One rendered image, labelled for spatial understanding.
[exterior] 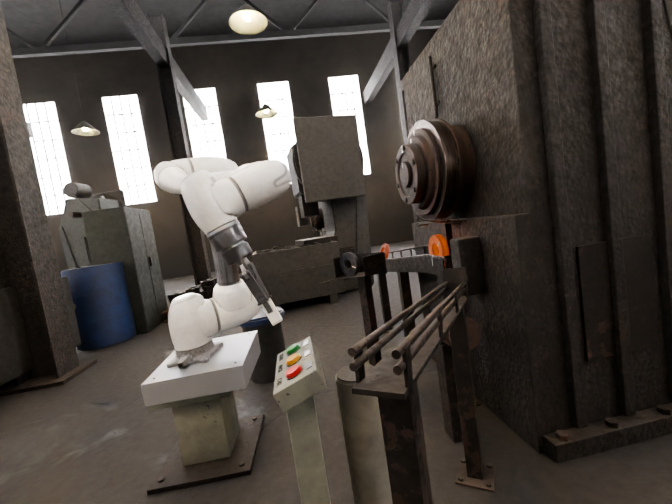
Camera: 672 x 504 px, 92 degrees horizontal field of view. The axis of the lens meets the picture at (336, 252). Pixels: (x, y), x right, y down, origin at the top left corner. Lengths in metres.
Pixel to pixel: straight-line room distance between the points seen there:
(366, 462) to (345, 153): 3.72
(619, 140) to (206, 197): 1.39
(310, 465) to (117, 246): 3.87
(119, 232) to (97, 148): 8.93
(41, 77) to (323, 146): 11.52
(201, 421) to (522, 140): 1.63
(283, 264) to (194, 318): 2.44
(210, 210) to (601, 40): 1.37
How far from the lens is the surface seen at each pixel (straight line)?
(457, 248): 1.41
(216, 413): 1.60
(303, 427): 0.90
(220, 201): 0.87
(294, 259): 3.85
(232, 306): 1.53
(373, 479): 1.05
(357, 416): 0.95
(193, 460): 1.73
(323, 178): 4.15
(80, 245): 9.05
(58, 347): 3.63
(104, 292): 4.31
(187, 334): 1.52
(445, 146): 1.47
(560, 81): 1.46
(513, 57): 1.39
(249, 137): 12.02
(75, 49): 11.21
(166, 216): 12.21
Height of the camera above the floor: 0.92
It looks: 5 degrees down
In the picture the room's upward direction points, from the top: 8 degrees counter-clockwise
